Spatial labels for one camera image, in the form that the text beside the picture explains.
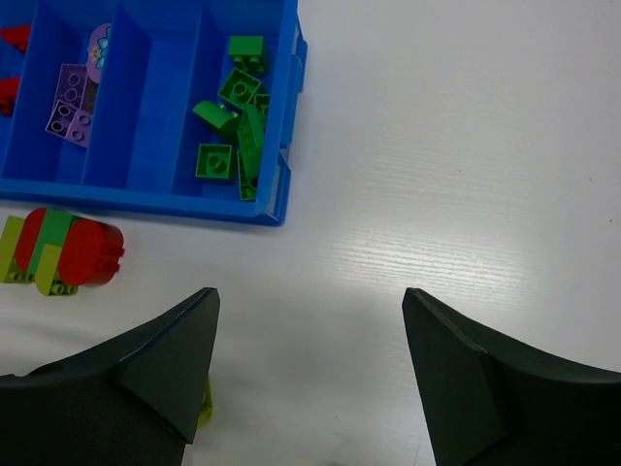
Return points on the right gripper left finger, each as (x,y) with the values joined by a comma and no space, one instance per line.
(135,399)

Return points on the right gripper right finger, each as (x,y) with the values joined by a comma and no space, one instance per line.
(489,399)

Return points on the lime green lego piece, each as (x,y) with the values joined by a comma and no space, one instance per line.
(206,406)

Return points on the striped red green lego stack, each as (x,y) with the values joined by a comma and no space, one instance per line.
(59,252)

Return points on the purple lego plate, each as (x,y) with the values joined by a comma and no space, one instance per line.
(71,85)
(70,123)

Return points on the green curved lego piece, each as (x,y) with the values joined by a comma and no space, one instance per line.
(221,121)

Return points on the red lego brick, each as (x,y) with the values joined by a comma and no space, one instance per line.
(8,94)

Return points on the red lego piece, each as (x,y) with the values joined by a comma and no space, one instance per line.
(17,36)

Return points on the green square lego brick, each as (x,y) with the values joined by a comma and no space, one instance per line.
(239,89)

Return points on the purple paw print lego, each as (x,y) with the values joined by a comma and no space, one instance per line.
(97,50)

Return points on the blue divided plastic bin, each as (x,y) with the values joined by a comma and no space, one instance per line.
(164,58)

